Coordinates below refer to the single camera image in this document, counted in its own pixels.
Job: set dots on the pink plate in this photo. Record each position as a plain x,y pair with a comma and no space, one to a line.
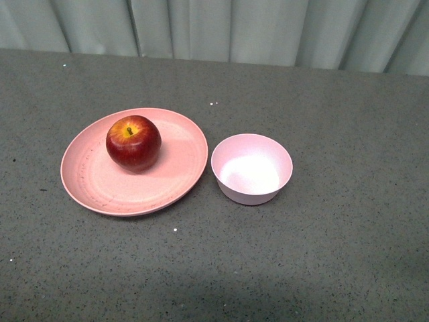
94,181

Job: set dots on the red apple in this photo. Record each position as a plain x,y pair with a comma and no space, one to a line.
134,143

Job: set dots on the white curtain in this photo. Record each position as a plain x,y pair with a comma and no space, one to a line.
369,36

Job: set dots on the light pink bowl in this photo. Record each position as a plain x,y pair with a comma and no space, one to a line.
251,169

